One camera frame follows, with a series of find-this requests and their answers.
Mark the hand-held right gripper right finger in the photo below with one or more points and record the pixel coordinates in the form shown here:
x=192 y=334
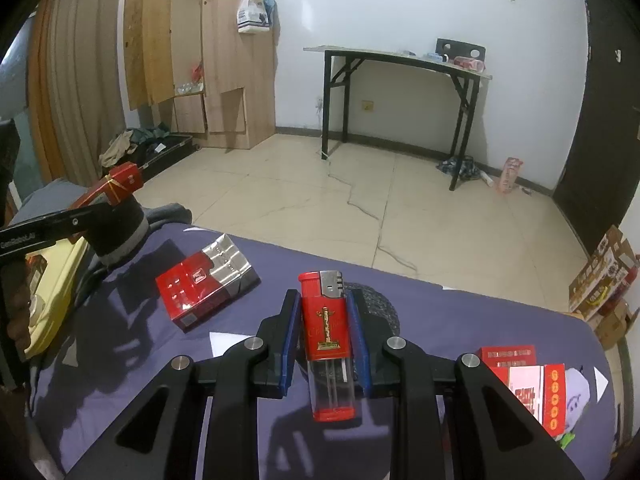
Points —
x=361 y=355

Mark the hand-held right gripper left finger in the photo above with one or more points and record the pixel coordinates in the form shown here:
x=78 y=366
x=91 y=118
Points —
x=289 y=355

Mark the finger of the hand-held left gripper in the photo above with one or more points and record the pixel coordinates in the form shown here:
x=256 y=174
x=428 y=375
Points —
x=40 y=232

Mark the red lighter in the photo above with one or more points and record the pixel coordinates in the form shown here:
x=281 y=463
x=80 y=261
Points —
x=325 y=330

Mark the pale yellow plastic basin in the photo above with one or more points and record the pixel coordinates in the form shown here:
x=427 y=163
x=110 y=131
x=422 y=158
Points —
x=55 y=285

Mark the dark red cigarette box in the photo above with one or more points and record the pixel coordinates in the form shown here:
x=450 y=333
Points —
x=117 y=182

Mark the red silver cigarette pack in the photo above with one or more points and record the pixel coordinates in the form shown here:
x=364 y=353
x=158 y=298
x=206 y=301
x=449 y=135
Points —
x=195 y=290

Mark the red white cigarette box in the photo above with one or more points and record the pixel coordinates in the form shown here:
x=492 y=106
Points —
x=525 y=390

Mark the person's left hand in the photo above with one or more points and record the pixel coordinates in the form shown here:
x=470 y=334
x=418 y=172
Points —
x=17 y=310

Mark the beige and orange curtain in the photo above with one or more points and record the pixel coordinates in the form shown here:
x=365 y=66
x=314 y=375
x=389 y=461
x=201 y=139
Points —
x=75 y=85

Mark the pile of clothes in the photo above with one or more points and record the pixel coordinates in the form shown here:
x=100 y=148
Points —
x=117 y=147

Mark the grey blanket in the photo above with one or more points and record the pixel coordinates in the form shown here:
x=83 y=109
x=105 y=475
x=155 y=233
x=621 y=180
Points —
x=165 y=215

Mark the purple bed sheet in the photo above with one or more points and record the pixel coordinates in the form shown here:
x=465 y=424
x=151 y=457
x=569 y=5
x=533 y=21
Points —
x=125 y=350

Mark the black suitcase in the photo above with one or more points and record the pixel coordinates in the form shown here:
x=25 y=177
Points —
x=165 y=152

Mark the dark cloth pile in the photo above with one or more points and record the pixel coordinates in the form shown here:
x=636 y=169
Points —
x=465 y=167

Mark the pink bag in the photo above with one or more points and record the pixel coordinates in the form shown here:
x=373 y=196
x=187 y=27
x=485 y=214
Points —
x=510 y=175

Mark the wooden wardrobe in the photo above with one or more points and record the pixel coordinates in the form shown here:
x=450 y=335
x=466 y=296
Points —
x=225 y=60

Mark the printed cardboard box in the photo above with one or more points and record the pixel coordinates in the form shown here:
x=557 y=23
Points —
x=597 y=275

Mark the black folding table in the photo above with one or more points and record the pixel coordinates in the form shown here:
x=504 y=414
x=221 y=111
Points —
x=327 y=90

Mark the white plastic bag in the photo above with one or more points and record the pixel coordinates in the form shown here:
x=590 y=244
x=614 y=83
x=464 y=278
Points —
x=252 y=15

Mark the red packet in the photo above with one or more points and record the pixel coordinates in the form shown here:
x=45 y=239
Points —
x=470 y=63

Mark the black door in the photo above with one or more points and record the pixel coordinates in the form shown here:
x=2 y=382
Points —
x=600 y=135

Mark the black chair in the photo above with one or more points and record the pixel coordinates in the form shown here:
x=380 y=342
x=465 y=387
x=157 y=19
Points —
x=460 y=45

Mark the wall outlet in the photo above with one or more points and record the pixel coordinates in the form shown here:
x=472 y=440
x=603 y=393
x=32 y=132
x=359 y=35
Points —
x=368 y=106

